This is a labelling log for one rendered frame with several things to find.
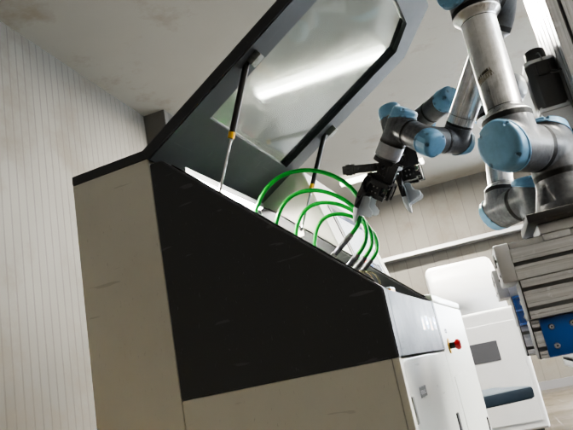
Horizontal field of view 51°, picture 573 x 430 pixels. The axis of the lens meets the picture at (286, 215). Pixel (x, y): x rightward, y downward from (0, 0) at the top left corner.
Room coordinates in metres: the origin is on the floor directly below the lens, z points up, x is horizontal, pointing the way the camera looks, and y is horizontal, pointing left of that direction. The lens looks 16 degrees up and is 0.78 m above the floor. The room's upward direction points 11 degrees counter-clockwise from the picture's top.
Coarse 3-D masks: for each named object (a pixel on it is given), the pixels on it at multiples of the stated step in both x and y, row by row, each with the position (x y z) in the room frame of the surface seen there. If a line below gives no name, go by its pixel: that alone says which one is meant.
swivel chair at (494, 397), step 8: (488, 392) 3.69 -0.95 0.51; (496, 392) 3.57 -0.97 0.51; (504, 392) 3.57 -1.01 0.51; (512, 392) 3.57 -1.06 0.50; (520, 392) 3.58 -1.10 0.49; (528, 392) 3.59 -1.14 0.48; (488, 400) 3.54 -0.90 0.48; (496, 400) 3.55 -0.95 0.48; (504, 400) 3.56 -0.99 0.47; (512, 400) 3.57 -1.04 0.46; (520, 400) 3.59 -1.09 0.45; (488, 408) 3.55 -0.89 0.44
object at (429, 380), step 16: (416, 368) 1.54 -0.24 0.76; (432, 368) 1.75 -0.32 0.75; (448, 368) 2.00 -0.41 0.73; (416, 384) 1.50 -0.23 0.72; (432, 384) 1.69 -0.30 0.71; (448, 384) 1.92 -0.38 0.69; (416, 400) 1.46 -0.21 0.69; (432, 400) 1.64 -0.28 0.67; (448, 400) 1.86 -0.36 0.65; (416, 416) 1.41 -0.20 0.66; (432, 416) 1.59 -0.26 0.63; (448, 416) 1.79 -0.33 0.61
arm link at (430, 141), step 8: (416, 120) 1.55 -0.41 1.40; (408, 128) 1.53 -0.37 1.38; (416, 128) 1.51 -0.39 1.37; (424, 128) 1.50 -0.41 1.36; (432, 128) 1.50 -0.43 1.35; (440, 128) 1.54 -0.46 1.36; (400, 136) 1.55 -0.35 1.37; (408, 136) 1.53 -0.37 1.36; (416, 136) 1.50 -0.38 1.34; (424, 136) 1.49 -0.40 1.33; (432, 136) 1.48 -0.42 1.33; (440, 136) 1.49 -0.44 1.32; (448, 136) 1.54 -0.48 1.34; (408, 144) 1.54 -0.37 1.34; (416, 144) 1.51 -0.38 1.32; (424, 144) 1.49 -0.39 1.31; (432, 144) 1.49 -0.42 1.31; (440, 144) 1.51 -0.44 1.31; (448, 144) 1.55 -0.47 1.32; (424, 152) 1.51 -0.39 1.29; (432, 152) 1.51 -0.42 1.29; (440, 152) 1.53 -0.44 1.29
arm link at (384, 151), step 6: (378, 144) 1.62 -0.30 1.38; (384, 144) 1.60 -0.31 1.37; (378, 150) 1.62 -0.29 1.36; (384, 150) 1.60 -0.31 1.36; (390, 150) 1.60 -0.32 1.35; (396, 150) 1.60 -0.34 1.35; (402, 150) 1.61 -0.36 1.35; (378, 156) 1.63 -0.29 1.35; (384, 156) 1.61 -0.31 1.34; (390, 156) 1.61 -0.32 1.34; (396, 156) 1.61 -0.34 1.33
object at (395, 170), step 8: (376, 160) 1.63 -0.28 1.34; (384, 160) 1.62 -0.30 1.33; (384, 168) 1.67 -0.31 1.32; (392, 168) 1.63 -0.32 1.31; (400, 168) 1.64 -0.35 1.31; (368, 176) 1.66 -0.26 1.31; (376, 176) 1.66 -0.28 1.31; (384, 176) 1.66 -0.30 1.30; (392, 176) 1.64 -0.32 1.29; (368, 184) 1.66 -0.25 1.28; (376, 184) 1.65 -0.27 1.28; (384, 184) 1.64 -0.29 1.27; (392, 184) 1.66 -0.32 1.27; (368, 192) 1.68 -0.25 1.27; (376, 192) 1.67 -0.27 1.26; (384, 192) 1.67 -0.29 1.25; (392, 192) 1.70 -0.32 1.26
